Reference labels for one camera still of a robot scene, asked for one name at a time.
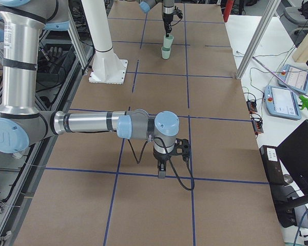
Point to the orange circuit board upper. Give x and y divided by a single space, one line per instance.
252 106

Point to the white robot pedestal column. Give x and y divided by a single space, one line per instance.
106 67

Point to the aluminium frame post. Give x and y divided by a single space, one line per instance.
259 32

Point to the red cylinder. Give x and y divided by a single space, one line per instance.
228 9

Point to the teach pendant tablet nearer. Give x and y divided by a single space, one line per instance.
281 102

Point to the mint green standing cup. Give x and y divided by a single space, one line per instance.
165 52

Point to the orange circuit board lower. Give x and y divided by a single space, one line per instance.
257 126

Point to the mint green cup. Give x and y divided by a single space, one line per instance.
165 52
167 41

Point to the teach pendant tablet farther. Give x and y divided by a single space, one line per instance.
295 77

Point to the black monitor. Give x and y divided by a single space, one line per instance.
293 152

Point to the silver grabber stick green handle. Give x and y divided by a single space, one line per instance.
303 99

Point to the orange circuit board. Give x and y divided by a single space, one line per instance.
257 126
252 106

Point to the black desktop computer box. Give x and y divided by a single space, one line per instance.
289 206

